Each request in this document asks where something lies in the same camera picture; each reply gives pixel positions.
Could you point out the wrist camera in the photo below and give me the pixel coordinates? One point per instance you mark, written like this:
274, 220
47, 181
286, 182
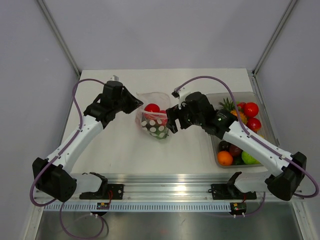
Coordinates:
114, 78
180, 93

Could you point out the lime green fruit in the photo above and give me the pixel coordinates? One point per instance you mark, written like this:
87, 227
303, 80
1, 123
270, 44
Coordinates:
248, 159

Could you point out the small red tomato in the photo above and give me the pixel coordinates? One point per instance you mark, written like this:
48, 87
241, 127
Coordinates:
162, 118

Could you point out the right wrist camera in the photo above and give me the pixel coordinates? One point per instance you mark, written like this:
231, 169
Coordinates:
180, 93

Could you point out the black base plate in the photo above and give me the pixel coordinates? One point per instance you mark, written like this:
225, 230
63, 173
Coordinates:
115, 191
225, 191

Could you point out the clear plastic food bin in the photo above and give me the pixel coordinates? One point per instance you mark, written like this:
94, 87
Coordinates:
265, 130

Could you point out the dark avocado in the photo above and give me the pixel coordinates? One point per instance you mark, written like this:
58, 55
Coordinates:
224, 146

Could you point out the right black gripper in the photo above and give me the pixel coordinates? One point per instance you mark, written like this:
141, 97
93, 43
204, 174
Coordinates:
172, 114

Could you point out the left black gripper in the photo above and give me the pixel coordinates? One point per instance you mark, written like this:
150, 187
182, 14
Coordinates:
134, 102

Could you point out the aluminium mounting rail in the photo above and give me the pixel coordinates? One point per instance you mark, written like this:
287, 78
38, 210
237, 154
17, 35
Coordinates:
179, 186

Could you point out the dark purple plum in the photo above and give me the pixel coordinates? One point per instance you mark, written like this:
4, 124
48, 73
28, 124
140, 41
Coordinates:
235, 151

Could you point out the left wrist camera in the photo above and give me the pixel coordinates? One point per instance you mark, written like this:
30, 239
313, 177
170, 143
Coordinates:
114, 78

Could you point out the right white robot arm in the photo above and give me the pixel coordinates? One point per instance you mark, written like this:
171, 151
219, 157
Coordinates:
285, 171

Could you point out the clear dotted zip bag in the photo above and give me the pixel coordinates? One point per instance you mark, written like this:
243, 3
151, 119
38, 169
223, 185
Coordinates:
146, 121

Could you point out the green bell pepper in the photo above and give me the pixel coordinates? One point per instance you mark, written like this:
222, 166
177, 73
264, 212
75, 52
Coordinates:
160, 133

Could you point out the right aluminium frame post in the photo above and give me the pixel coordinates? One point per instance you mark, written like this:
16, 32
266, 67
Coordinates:
275, 35

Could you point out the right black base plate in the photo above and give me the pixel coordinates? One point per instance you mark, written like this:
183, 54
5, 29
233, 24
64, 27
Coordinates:
225, 191

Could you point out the left aluminium frame post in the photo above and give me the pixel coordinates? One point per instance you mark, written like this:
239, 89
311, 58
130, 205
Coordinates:
58, 36

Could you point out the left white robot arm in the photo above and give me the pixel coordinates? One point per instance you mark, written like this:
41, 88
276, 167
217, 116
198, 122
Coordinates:
52, 175

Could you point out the orange spiky fruit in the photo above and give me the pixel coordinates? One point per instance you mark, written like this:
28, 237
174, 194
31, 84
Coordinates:
228, 105

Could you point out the white slotted cable duct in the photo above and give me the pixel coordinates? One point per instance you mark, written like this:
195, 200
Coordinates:
163, 207

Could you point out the aluminium frame post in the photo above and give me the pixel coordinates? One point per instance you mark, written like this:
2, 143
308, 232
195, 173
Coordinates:
58, 36
275, 35

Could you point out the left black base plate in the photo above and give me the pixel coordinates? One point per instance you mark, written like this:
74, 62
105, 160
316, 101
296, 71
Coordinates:
115, 191

